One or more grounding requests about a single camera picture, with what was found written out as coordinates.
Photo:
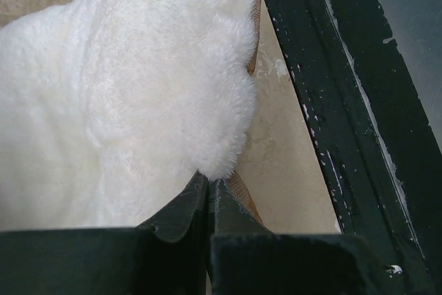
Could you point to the tan black pet tent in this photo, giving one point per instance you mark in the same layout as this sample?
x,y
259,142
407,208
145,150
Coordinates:
x,y
236,185

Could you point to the white pillow cushion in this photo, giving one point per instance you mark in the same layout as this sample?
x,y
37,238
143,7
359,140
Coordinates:
x,y
109,107

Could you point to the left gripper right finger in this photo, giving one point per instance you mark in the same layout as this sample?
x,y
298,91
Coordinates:
x,y
247,258

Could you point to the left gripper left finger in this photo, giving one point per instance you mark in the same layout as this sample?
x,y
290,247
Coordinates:
x,y
163,255

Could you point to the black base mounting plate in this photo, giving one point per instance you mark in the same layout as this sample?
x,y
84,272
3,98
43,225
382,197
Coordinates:
x,y
377,152

